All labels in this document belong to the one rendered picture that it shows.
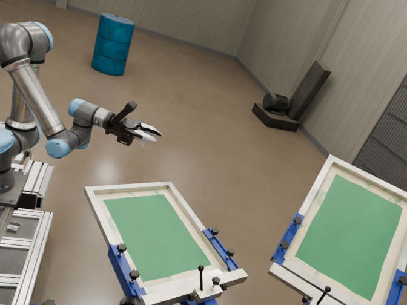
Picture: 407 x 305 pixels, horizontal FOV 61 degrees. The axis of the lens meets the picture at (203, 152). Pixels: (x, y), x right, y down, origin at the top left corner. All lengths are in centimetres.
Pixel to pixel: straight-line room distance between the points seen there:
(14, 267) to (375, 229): 227
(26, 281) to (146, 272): 105
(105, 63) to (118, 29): 71
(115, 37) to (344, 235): 575
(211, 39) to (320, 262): 1115
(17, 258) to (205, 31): 1072
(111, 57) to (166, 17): 548
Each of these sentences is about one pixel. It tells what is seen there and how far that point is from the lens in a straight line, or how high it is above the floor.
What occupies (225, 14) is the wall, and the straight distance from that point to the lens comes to 1258.
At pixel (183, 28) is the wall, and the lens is 1238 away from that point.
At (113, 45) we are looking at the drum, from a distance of 700.
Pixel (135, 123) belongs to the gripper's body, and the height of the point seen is 169.
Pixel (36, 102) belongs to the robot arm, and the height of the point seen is 170.
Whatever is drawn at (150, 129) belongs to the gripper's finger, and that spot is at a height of 168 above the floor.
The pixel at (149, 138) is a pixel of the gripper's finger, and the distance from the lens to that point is 130.
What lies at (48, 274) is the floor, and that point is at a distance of 296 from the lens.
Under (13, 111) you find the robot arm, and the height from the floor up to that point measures 155.
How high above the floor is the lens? 225
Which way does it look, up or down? 26 degrees down
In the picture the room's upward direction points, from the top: 21 degrees clockwise
